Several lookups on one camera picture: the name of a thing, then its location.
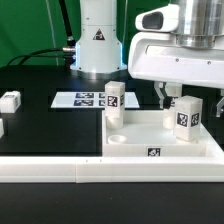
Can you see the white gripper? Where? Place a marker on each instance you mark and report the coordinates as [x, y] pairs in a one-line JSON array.
[[179, 43]]

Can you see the white part at left edge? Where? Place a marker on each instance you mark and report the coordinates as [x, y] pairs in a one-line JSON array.
[[1, 128]]

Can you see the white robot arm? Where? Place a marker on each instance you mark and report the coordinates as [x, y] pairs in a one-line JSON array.
[[99, 52]]

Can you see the white square table top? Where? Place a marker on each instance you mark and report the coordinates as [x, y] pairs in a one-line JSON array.
[[143, 135]]

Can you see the white marker sheet with tags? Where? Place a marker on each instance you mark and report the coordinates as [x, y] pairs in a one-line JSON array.
[[88, 100]]

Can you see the white L-shaped obstacle fence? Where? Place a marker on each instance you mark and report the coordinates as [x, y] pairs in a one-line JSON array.
[[115, 169]]

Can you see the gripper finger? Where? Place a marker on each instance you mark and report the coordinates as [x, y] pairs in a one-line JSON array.
[[220, 104]]

